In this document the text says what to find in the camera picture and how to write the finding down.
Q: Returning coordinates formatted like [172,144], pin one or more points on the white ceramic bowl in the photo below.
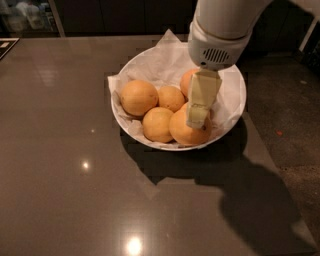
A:
[233,90]

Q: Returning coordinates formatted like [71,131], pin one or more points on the glass shelf with containers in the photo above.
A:
[30,19]

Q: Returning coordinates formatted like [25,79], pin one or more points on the black framed card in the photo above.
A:
[6,44]

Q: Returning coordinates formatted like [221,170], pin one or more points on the white paper liner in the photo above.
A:
[156,63]

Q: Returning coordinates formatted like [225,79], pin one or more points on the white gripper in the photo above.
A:
[215,50]

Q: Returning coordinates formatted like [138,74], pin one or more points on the orange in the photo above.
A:
[185,135]
[185,81]
[138,97]
[156,125]
[171,98]

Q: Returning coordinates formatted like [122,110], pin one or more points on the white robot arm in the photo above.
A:
[218,34]

